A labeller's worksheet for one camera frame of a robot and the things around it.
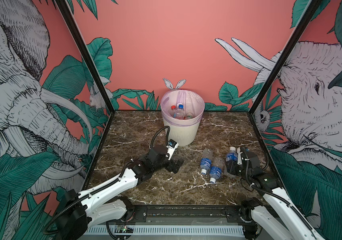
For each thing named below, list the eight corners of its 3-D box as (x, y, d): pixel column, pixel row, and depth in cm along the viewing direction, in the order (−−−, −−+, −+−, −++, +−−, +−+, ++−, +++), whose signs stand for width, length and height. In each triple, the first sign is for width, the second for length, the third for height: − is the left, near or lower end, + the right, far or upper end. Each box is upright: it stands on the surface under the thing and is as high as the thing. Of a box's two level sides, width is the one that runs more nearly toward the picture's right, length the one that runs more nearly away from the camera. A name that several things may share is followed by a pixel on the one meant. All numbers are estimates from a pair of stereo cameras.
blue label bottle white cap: (198, 174, 90) (199, 169, 85) (201, 152, 100) (203, 147, 95) (208, 176, 89) (210, 172, 84) (211, 154, 99) (213, 149, 94)
